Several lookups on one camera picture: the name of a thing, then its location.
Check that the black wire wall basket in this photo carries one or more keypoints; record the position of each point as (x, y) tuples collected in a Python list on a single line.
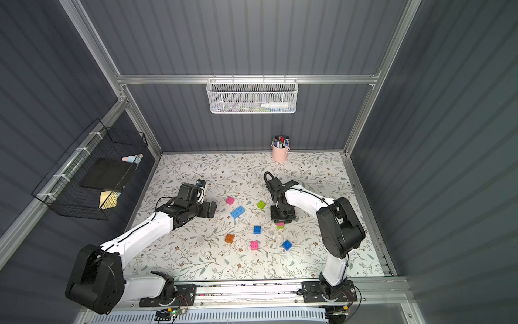
[(63, 193)]

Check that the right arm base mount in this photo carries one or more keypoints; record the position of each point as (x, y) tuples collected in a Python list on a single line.
[(314, 292)]

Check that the floral table mat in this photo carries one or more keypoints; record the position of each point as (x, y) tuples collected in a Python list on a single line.
[(198, 250)]

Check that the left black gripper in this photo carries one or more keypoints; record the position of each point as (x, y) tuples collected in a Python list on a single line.
[(206, 208)]

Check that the light blue long lego brick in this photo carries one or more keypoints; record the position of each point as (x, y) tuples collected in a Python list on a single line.
[(237, 212)]

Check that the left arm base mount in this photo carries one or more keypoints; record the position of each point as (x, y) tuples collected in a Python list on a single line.
[(172, 296)]

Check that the black notebook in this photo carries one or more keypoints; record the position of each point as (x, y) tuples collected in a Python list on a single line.
[(108, 174)]

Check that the small green circuit board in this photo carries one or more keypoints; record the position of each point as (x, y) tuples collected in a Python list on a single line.
[(167, 315)]

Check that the orange lego brick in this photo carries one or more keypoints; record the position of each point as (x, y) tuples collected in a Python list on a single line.
[(229, 238)]

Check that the pastel sticky note pad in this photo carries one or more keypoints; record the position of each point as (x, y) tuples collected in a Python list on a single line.
[(136, 159)]

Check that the white bottle in basket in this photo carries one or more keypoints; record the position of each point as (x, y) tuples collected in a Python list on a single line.
[(277, 106)]

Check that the white wire mesh basket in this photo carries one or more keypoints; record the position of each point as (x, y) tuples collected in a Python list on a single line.
[(245, 96)]

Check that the aluminium rail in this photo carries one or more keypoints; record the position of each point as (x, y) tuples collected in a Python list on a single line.
[(269, 293)]

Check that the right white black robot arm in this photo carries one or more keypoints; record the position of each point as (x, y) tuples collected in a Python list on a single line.
[(340, 228)]

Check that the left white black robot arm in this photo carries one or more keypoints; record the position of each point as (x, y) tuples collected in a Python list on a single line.
[(97, 280)]

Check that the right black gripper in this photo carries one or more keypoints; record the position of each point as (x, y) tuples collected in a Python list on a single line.
[(282, 214)]

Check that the pink pen cup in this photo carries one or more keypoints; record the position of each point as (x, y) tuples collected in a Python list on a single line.
[(280, 155)]

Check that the markers in cup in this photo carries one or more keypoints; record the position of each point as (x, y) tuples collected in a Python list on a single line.
[(280, 142)]

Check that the yellow sticky notes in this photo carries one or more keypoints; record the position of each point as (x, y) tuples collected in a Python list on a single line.
[(108, 199)]

